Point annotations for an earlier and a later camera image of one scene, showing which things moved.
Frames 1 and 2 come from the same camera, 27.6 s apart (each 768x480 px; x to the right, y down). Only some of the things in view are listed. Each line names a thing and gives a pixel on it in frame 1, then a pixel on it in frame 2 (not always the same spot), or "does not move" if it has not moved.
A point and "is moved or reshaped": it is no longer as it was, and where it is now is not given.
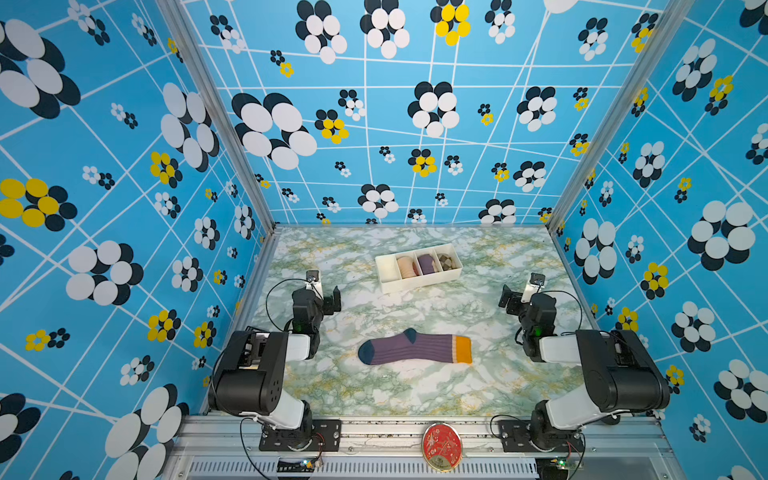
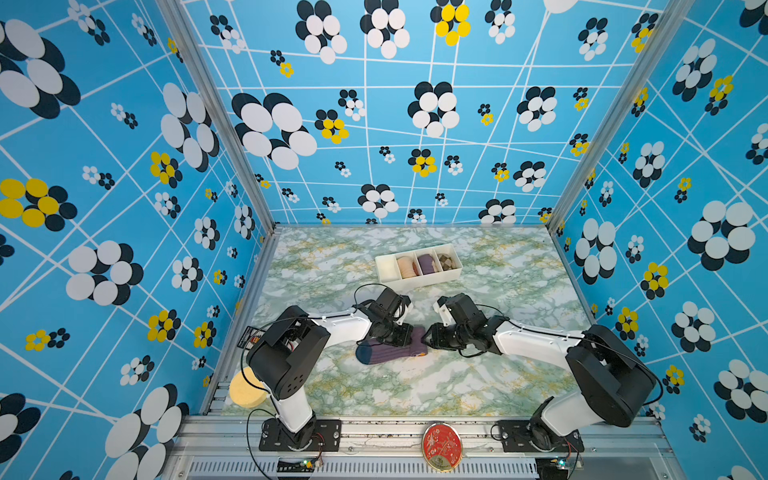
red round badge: [442, 447] does not move
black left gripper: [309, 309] to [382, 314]
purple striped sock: [413, 346] is moved or reshaped
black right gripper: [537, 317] to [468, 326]
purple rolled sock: [426, 263] does not move
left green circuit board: [292, 465] does not move
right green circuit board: [552, 467] does not move
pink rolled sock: [407, 267] does not move
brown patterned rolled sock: [445, 261] does not move
